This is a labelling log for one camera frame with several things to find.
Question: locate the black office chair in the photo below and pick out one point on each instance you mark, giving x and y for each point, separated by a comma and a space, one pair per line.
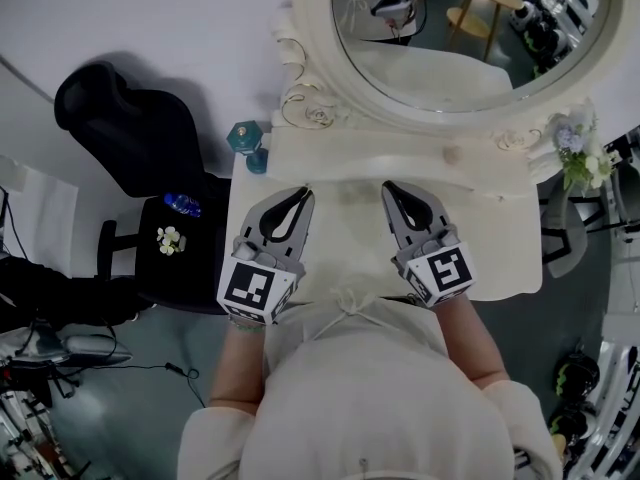
125, 133

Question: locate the white metal frame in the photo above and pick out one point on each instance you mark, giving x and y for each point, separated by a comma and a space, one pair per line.
617, 358

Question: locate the round wooden knob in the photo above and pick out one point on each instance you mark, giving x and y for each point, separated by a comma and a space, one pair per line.
452, 154

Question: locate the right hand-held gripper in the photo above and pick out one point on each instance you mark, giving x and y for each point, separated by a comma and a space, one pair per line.
445, 270

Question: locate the blue and white flower bouquet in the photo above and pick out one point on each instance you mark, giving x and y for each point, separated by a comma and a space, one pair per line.
582, 153

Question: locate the white board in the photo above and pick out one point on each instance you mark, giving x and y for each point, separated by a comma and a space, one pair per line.
45, 208

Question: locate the blue plastic water bottle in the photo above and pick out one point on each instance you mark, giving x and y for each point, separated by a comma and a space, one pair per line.
182, 205

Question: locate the person's left forearm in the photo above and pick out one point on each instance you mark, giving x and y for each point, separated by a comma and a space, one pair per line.
240, 368

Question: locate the oval white framed mirror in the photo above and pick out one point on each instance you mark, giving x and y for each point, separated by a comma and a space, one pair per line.
345, 85

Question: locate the silver padded object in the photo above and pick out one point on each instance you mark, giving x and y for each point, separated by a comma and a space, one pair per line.
95, 351

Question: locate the white dressing table drawer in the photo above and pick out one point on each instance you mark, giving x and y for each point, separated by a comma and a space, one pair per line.
350, 175

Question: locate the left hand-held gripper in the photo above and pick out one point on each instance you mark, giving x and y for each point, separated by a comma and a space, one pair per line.
250, 288

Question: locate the person's white top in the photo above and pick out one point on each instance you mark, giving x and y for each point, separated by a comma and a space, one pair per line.
375, 393

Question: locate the small white flower bunch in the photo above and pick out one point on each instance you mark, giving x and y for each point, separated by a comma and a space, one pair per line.
170, 240

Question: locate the black bag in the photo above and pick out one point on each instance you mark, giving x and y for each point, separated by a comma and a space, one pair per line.
60, 293

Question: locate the teal hexagonal dumbbell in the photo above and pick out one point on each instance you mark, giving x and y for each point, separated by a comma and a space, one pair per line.
245, 138

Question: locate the person's right forearm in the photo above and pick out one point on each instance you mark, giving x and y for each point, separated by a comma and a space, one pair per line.
470, 343

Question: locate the white dressing table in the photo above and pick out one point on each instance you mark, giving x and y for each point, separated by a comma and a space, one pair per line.
500, 248

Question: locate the grey chair with black legs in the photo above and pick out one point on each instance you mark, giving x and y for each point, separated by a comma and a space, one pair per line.
565, 228

